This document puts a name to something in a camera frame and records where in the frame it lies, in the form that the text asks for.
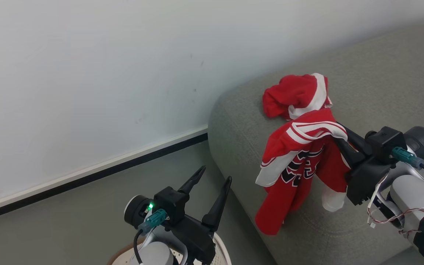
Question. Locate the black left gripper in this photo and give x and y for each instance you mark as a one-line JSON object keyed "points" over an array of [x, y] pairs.
{"points": [[186, 224]]}

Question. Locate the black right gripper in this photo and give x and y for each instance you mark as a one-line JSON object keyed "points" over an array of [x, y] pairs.
{"points": [[385, 162]]}

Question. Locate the red jersey with black number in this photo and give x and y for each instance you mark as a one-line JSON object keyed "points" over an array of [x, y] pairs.
{"points": [[300, 162]]}

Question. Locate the red shorts with white band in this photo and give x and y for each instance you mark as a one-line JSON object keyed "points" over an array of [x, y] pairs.
{"points": [[296, 95]]}

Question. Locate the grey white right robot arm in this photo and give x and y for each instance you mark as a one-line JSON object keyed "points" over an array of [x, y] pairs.
{"points": [[414, 198]]}

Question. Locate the beige perforated plastic laundry basket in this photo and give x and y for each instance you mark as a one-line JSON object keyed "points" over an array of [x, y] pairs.
{"points": [[221, 254]]}

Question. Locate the grey fabric sofa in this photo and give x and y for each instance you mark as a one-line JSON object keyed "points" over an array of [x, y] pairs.
{"points": [[381, 73]]}

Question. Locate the black white baseboard strip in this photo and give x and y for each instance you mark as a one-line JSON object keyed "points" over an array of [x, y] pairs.
{"points": [[87, 175]]}

